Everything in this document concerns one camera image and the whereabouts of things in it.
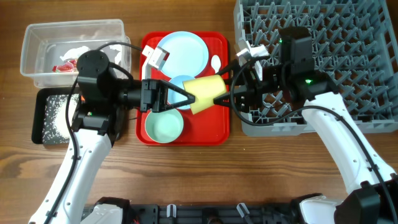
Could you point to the clear plastic waste bin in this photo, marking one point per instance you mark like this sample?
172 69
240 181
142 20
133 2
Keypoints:
44 43

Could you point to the red patterned snack wrapper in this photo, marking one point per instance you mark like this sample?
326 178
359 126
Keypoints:
68 66

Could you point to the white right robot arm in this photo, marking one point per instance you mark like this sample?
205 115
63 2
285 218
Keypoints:
371 184

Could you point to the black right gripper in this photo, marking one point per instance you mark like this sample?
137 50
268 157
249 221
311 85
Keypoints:
252 94

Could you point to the mint green bowl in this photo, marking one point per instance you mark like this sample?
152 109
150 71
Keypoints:
164 127

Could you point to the yellow plastic cup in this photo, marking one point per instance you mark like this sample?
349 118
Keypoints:
205 90

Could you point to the white rice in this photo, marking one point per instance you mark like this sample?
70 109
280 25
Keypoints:
55 129

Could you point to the light blue round plate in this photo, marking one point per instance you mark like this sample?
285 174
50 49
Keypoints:
188 54

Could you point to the white plastic spoon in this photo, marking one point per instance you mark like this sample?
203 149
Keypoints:
215 63

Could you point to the grey dishwasher rack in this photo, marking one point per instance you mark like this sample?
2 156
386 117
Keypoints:
353 42

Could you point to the red serving tray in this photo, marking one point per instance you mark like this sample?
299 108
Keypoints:
207 128

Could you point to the black food waste tray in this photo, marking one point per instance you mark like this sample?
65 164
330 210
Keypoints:
40 118

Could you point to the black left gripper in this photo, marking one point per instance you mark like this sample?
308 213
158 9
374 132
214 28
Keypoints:
155 96

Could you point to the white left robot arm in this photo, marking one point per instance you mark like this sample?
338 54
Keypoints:
107 92

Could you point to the white tissue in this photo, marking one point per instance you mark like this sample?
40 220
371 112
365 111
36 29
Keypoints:
114 52

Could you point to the light blue bowl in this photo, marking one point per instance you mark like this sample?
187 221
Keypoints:
177 83

